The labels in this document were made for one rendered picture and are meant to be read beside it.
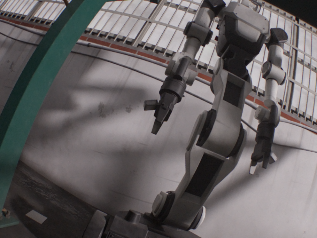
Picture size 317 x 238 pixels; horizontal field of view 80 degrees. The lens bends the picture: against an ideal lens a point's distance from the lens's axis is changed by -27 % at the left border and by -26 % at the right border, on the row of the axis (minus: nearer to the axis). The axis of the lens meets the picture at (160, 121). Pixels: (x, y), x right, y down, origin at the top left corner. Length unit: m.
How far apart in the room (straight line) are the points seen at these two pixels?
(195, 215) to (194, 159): 0.23
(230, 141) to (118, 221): 0.46
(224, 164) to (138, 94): 1.09
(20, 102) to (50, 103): 1.39
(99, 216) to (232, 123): 0.54
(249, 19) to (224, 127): 0.63
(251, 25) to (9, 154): 1.15
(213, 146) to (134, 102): 1.03
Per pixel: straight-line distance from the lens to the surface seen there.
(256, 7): 1.44
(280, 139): 1.93
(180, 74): 0.92
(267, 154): 0.95
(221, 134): 0.83
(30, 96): 0.64
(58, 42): 0.66
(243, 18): 1.22
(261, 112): 1.05
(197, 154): 0.83
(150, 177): 1.67
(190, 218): 0.93
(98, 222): 0.70
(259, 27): 1.24
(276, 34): 1.36
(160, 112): 0.84
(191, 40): 1.10
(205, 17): 1.22
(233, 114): 0.89
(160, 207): 0.92
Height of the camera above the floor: 0.36
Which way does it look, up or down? 13 degrees up
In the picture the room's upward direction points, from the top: 24 degrees clockwise
